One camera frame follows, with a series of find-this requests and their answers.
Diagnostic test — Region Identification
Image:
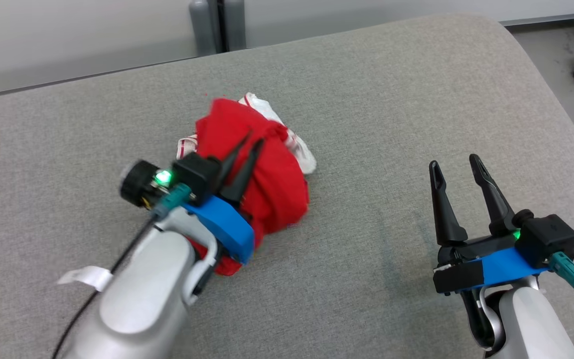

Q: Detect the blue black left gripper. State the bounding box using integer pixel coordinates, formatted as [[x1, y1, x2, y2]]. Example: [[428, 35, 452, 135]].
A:
[[182, 131, 265, 265]]

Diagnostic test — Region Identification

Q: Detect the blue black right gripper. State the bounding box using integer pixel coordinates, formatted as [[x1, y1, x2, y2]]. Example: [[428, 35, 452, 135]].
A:
[[429, 154, 550, 296]]

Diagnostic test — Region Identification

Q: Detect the red white basketball jersey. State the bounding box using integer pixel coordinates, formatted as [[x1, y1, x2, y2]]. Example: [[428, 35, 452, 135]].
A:
[[176, 92, 317, 277]]

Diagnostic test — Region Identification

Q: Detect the black round left gripper motor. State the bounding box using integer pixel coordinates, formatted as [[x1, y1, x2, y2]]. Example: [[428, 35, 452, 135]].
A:
[[120, 160, 163, 209]]

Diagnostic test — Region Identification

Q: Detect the grey rounded partition bumper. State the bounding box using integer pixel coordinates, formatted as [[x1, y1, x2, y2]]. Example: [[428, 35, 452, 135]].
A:
[[189, 0, 218, 55], [225, 0, 246, 52]]

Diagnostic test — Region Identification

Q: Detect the white left cable tag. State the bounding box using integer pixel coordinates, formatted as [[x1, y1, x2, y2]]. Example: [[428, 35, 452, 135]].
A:
[[58, 266, 114, 293]]

